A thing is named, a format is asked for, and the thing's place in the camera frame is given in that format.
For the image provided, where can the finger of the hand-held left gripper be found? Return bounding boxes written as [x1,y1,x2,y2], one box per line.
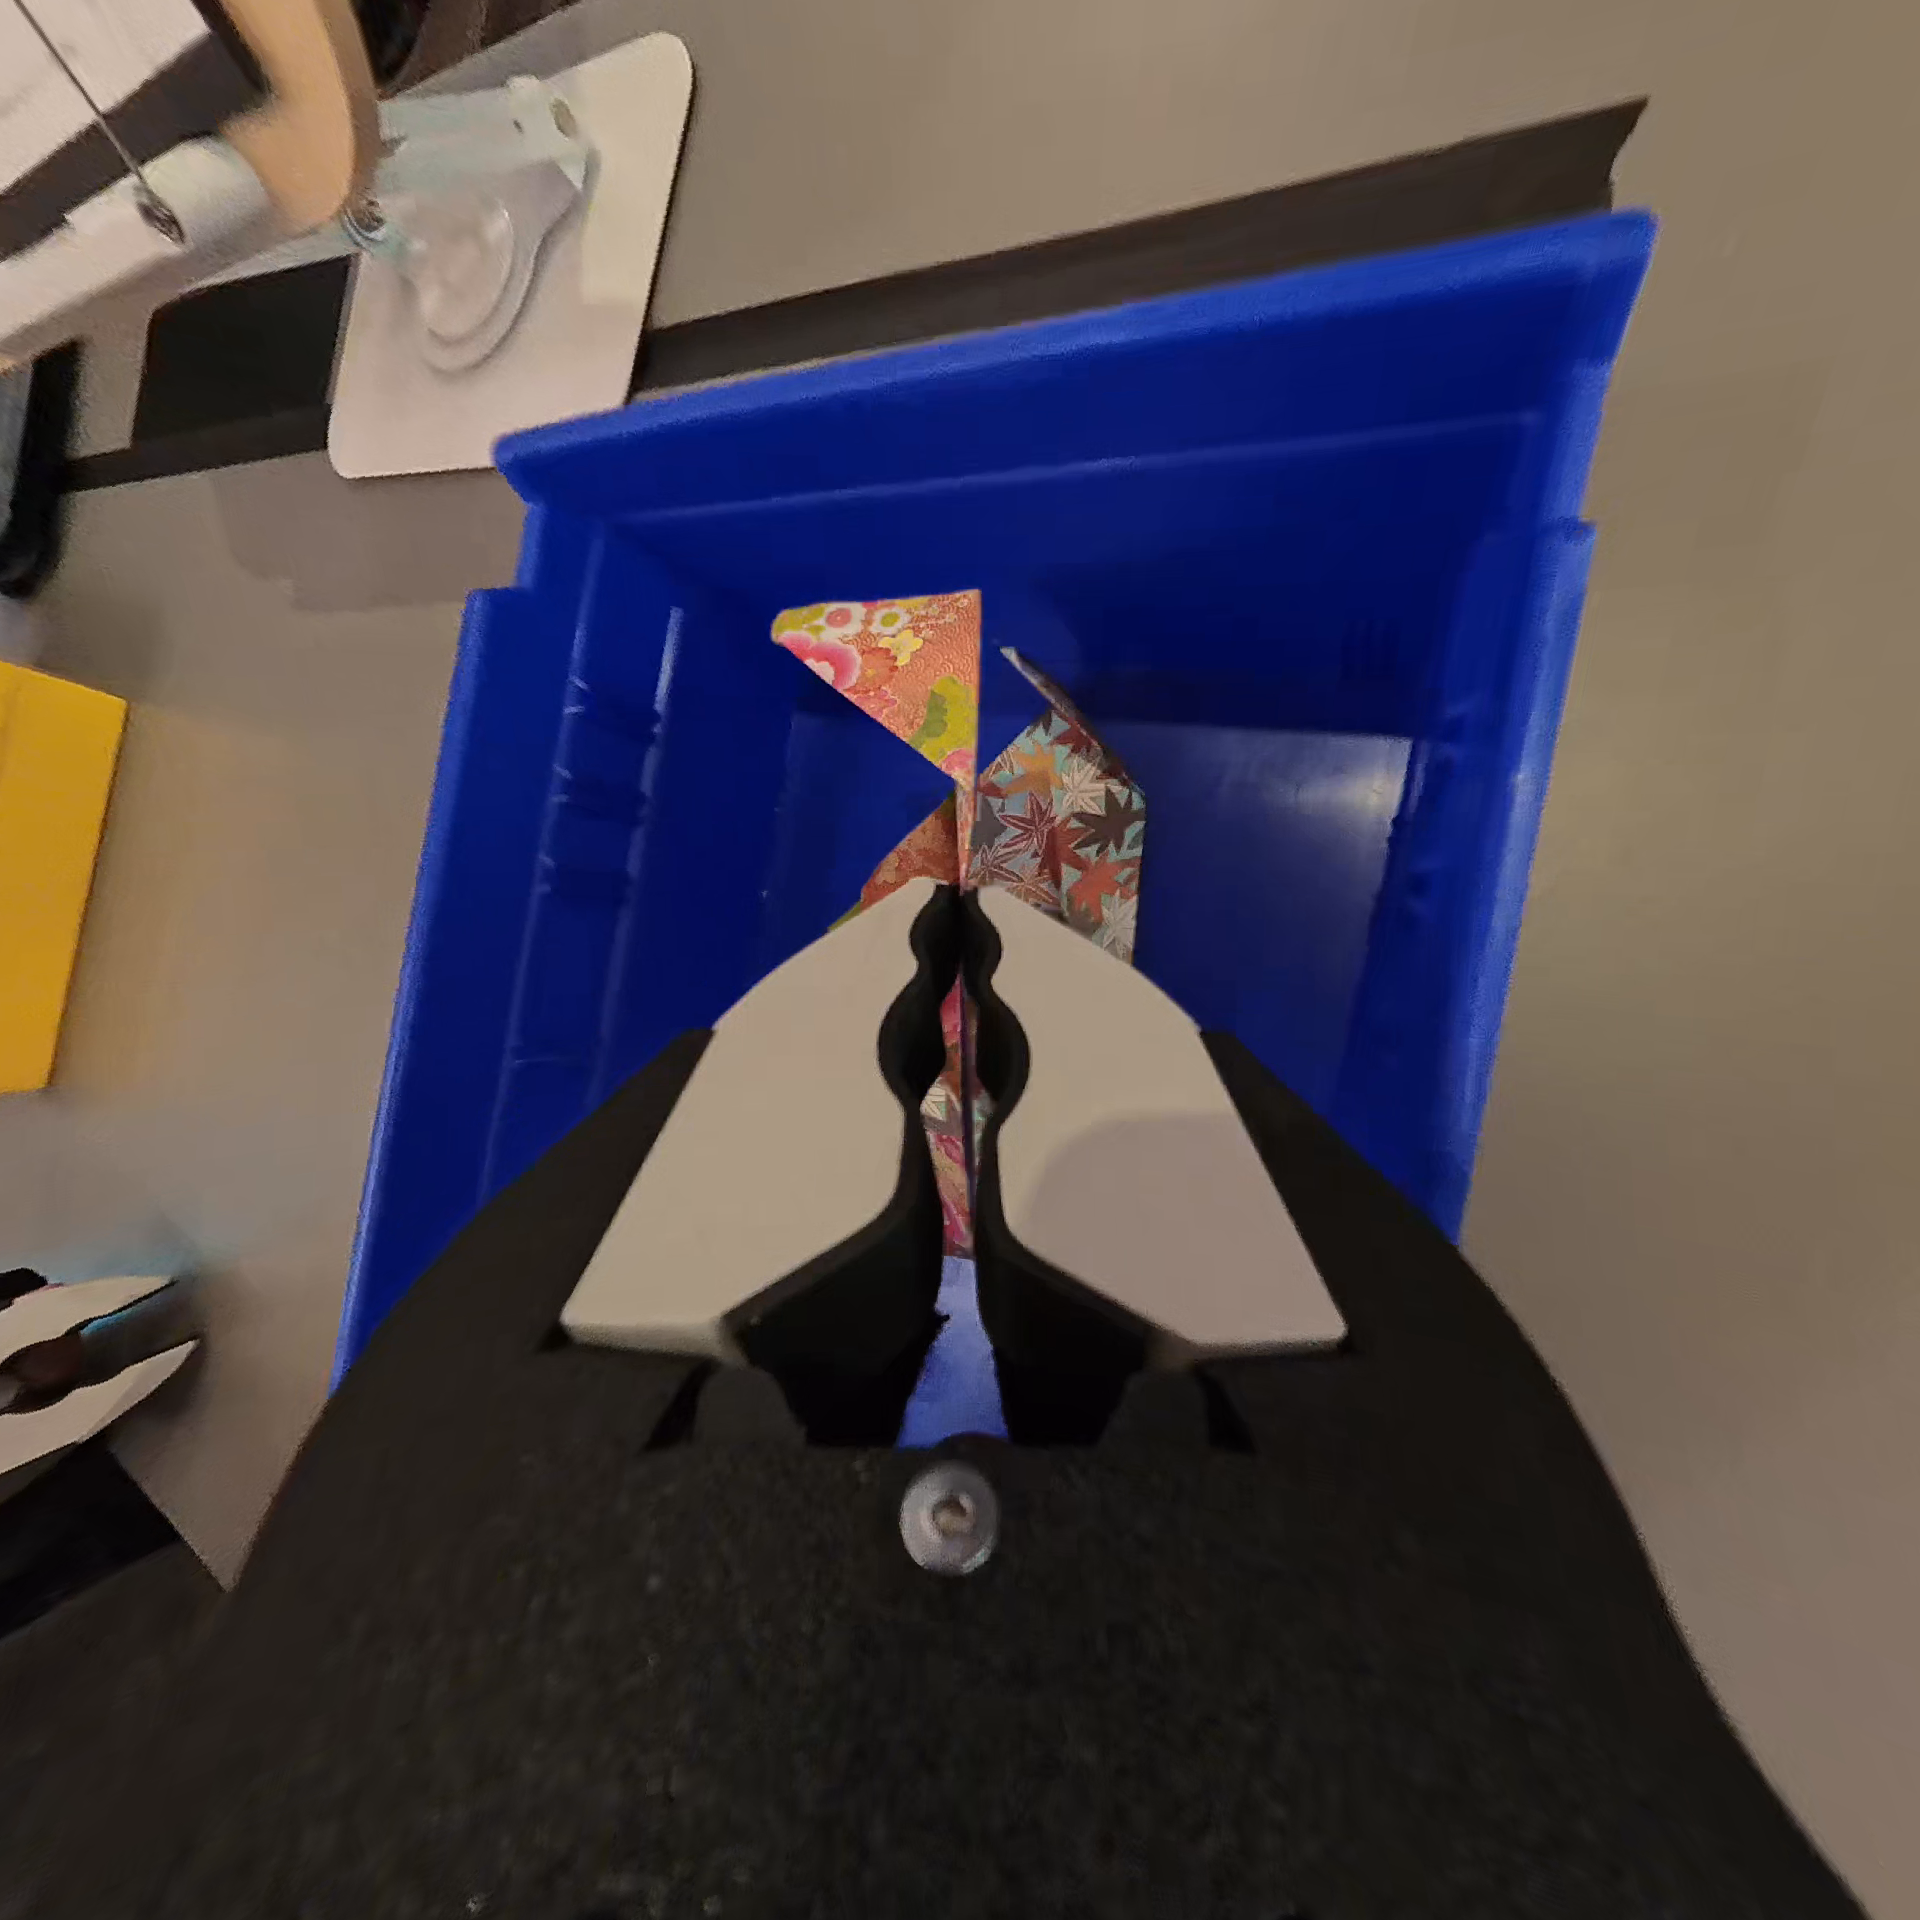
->
[0,1338,200,1482]
[0,1275,183,1361]

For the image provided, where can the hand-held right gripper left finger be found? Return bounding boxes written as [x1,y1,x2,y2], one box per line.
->
[559,880,961,1445]

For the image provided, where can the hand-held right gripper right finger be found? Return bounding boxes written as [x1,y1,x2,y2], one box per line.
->
[965,885,1347,1445]

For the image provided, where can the leaf-patterned origami dog face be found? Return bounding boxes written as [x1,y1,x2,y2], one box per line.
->
[967,646,1150,963]

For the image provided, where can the pink floral origami dog face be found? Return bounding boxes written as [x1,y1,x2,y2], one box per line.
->
[767,588,994,1262]

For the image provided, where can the blue plastic bin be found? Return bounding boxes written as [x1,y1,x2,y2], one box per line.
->
[329,210,1659,1404]

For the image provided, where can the yellow box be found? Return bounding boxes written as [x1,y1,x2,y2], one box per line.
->
[0,660,129,1096]

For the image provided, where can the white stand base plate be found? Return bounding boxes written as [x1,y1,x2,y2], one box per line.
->
[0,0,695,483]

